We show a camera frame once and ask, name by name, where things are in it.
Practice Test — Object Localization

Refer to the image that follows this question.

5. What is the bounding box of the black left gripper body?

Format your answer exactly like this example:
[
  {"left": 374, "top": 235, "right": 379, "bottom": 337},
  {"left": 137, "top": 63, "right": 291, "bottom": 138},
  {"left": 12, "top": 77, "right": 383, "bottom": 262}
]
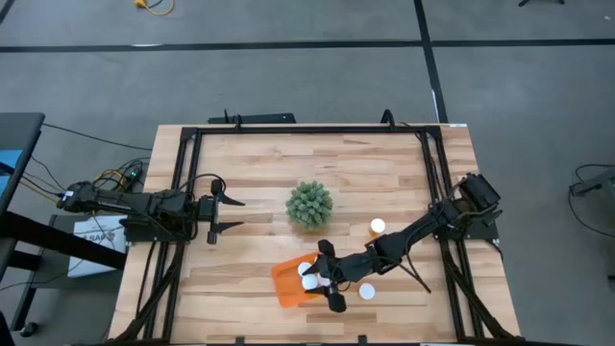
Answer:
[{"left": 197, "top": 178, "right": 228, "bottom": 245}]

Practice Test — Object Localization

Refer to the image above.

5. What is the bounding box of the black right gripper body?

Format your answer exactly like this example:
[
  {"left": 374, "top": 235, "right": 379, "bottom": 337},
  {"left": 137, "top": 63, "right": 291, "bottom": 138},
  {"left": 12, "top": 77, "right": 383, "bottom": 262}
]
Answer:
[{"left": 314, "top": 238, "right": 385, "bottom": 314}]

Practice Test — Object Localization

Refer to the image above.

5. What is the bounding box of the orange translucent plastic basket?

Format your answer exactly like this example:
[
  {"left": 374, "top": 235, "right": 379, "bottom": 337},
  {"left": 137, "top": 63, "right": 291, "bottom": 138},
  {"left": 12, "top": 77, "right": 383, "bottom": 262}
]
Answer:
[{"left": 270, "top": 250, "right": 337, "bottom": 309}]

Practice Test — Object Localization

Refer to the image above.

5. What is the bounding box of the green artificial plant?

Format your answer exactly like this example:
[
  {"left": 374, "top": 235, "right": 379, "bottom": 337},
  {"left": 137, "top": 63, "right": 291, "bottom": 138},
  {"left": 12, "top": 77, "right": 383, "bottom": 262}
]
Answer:
[{"left": 284, "top": 180, "right": 334, "bottom": 231}]

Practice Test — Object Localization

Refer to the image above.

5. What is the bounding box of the flat black box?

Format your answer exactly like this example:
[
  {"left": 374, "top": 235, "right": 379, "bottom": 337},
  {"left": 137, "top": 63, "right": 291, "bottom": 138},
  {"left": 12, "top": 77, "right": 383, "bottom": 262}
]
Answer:
[{"left": 207, "top": 112, "right": 297, "bottom": 125}]

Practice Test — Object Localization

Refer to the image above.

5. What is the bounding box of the white printed paper sheet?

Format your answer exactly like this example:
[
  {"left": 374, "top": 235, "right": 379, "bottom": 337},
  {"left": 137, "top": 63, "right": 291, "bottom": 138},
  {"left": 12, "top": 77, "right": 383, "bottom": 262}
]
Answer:
[{"left": 66, "top": 214, "right": 129, "bottom": 279}]

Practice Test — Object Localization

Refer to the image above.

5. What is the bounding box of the blue screen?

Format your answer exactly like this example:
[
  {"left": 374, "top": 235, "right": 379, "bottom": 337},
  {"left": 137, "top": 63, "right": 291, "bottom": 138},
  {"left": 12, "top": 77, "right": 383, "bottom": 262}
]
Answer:
[{"left": 0, "top": 149, "right": 24, "bottom": 198}]

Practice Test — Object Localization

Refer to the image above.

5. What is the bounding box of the black desk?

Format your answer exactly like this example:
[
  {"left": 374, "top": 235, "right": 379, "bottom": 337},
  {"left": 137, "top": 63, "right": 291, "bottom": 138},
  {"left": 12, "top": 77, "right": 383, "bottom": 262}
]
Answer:
[{"left": 0, "top": 111, "right": 129, "bottom": 333}]

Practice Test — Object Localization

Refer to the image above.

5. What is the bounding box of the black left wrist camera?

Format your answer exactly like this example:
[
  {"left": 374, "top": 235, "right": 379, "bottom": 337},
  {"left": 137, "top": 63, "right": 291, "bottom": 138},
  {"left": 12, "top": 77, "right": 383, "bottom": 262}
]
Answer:
[{"left": 165, "top": 190, "right": 200, "bottom": 217}]

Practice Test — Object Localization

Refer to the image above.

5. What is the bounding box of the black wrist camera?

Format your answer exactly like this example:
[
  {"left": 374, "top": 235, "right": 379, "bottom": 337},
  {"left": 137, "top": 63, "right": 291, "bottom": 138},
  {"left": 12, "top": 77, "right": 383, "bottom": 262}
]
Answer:
[
  {"left": 372, "top": 234, "right": 407, "bottom": 268},
  {"left": 165, "top": 190, "right": 200, "bottom": 217}
]

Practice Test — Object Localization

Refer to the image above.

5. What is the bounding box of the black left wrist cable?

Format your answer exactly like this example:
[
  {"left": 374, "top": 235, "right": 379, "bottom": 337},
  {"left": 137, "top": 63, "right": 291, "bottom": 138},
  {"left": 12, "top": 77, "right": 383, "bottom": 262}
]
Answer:
[{"left": 178, "top": 172, "right": 227, "bottom": 194}]

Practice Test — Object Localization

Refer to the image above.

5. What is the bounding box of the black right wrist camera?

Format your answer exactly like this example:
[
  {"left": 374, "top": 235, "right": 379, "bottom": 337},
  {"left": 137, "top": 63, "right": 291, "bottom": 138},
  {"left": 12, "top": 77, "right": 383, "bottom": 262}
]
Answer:
[{"left": 372, "top": 234, "right": 407, "bottom": 268}]

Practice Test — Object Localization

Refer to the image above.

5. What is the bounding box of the black aluminium table frame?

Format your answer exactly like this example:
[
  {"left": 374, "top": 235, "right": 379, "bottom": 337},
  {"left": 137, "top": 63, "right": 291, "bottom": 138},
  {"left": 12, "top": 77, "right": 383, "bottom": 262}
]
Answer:
[{"left": 108, "top": 122, "right": 525, "bottom": 346}]

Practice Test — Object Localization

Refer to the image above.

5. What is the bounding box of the thin yellow cable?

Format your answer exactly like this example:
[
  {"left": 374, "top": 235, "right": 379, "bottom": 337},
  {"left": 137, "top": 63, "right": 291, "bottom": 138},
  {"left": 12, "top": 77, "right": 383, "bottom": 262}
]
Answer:
[{"left": 18, "top": 168, "right": 130, "bottom": 212}]

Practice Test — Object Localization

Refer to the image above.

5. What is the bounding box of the long black floor cable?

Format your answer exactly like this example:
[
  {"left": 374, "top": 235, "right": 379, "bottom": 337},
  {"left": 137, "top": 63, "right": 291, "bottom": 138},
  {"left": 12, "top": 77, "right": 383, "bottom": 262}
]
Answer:
[{"left": 41, "top": 122, "right": 153, "bottom": 152}]

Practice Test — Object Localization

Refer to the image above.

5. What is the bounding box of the yellow extension cable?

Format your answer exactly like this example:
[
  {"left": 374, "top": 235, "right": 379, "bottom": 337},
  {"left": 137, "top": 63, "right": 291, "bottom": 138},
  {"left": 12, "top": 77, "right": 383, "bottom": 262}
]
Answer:
[{"left": 133, "top": 0, "right": 176, "bottom": 17}]

